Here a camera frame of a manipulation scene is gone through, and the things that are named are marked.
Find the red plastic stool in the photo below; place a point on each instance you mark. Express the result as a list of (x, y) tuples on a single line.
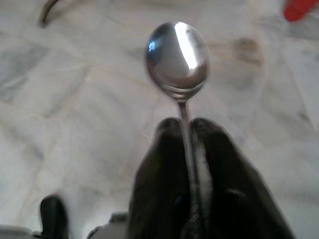
[(299, 10)]

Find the black and grey robot foot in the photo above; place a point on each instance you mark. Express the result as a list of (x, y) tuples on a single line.
[(53, 216)]

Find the stainless steel spoon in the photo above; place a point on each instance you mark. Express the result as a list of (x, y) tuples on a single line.
[(177, 62)]

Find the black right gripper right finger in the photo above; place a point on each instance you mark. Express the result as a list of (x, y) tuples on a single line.
[(231, 189)]

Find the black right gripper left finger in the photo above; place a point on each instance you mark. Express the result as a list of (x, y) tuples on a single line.
[(162, 179)]

